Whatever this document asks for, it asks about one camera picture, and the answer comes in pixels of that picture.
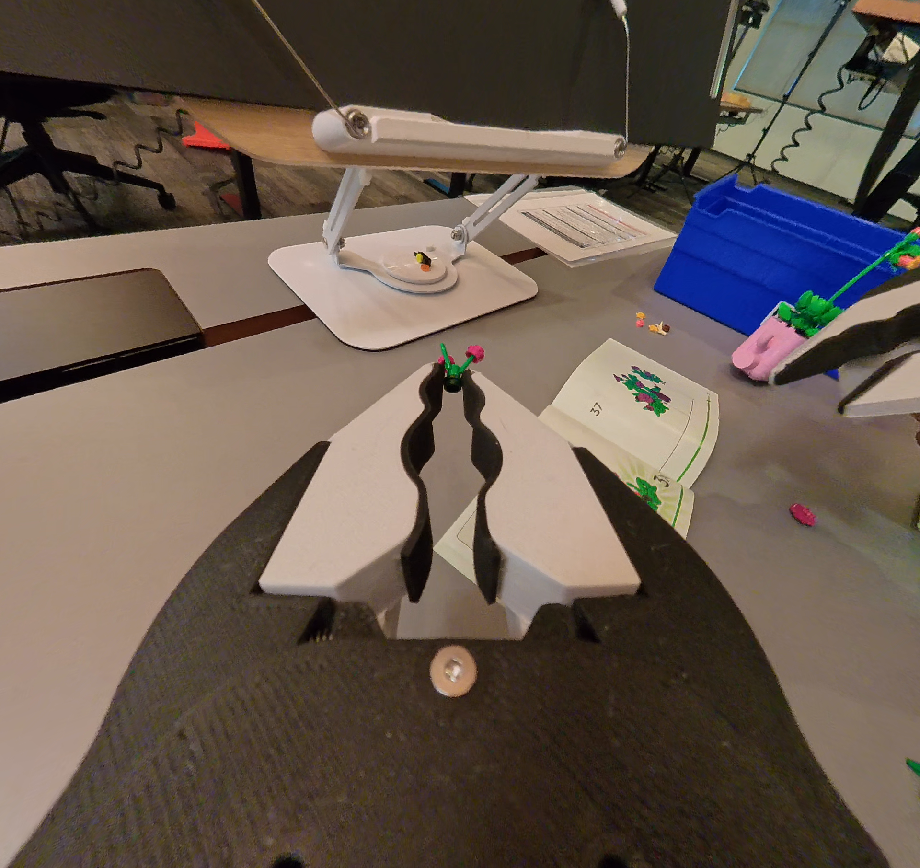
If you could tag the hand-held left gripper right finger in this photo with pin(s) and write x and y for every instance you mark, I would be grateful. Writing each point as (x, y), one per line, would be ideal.
(560, 523)

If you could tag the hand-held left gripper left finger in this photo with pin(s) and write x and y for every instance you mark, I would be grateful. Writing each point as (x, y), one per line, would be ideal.
(338, 516)

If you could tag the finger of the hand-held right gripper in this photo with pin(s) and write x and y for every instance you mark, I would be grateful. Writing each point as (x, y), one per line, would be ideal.
(891, 393)
(898, 291)

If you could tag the pink toy flower pot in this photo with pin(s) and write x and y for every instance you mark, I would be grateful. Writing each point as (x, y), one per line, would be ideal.
(762, 350)

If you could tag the green stem with pink flowers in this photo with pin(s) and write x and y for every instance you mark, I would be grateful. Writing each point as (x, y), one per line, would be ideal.
(474, 354)

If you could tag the toy instruction booklet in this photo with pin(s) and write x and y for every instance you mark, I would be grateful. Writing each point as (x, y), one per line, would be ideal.
(632, 415)

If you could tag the loose pink toy flower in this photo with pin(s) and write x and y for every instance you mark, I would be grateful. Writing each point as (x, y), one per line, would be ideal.
(802, 514)

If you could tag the blue plastic bin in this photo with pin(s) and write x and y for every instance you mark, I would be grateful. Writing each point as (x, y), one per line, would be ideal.
(740, 257)

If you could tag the small yellow toy flower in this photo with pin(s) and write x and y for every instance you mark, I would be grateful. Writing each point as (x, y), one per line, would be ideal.
(658, 328)

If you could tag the white book stand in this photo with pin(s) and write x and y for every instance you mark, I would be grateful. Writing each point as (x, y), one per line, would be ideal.
(402, 307)

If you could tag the small orange black toy piece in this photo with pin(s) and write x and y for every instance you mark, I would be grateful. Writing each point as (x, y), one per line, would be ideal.
(422, 260)

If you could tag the wooden desk with black legs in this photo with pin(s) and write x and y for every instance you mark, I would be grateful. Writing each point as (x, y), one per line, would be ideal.
(884, 12)

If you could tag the printed paper sheet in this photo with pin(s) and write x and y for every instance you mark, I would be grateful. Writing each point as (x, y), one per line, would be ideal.
(575, 224)

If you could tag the red floor item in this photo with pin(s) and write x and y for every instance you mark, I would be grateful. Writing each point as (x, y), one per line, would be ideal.
(205, 138)

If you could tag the black office chair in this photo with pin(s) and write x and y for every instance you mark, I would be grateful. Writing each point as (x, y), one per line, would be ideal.
(72, 156)

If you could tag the black board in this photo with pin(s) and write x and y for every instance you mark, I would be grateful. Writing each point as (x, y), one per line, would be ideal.
(431, 19)

